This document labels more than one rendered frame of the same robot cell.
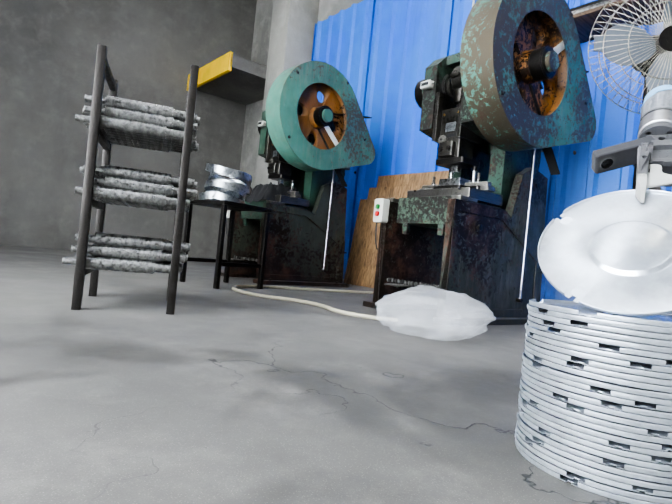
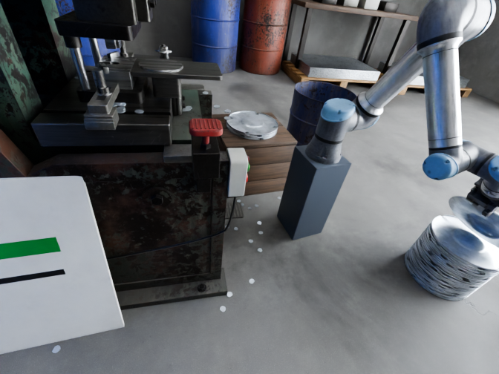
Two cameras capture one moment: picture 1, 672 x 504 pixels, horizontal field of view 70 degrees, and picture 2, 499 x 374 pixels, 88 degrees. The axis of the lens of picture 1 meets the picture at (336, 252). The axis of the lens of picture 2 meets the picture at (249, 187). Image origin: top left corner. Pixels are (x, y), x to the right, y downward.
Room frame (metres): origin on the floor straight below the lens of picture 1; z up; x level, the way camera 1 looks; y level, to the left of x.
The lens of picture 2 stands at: (1.89, -1.07, 1.01)
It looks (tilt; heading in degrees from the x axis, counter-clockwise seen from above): 39 degrees down; 202
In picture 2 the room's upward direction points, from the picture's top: 8 degrees clockwise
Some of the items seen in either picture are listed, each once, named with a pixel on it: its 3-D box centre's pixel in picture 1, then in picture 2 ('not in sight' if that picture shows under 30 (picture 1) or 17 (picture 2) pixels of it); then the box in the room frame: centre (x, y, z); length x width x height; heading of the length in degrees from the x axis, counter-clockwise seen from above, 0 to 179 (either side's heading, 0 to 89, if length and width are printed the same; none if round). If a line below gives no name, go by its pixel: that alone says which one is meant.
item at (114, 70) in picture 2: not in sight; (117, 71); (1.36, -1.74, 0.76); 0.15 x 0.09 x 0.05; 39
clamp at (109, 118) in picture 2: not in sight; (102, 93); (1.49, -1.64, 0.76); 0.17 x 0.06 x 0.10; 39
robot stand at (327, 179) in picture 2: not in sight; (309, 193); (0.86, -1.17, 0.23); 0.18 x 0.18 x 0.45; 49
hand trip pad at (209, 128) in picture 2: not in sight; (206, 139); (1.47, -1.36, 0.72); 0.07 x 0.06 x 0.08; 129
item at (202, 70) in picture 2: not in sight; (179, 87); (1.25, -1.61, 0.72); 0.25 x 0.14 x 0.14; 129
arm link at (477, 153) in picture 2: not in sight; (464, 156); (0.99, -0.76, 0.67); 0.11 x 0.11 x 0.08; 58
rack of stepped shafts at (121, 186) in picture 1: (137, 188); not in sight; (1.96, 0.83, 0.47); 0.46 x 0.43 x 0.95; 109
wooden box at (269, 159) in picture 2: not in sight; (248, 153); (0.65, -1.61, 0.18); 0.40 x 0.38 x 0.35; 136
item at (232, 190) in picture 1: (224, 226); not in sight; (3.22, 0.76, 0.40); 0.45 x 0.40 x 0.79; 51
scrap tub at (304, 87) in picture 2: not in sight; (315, 125); (0.10, -1.35, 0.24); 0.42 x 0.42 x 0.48
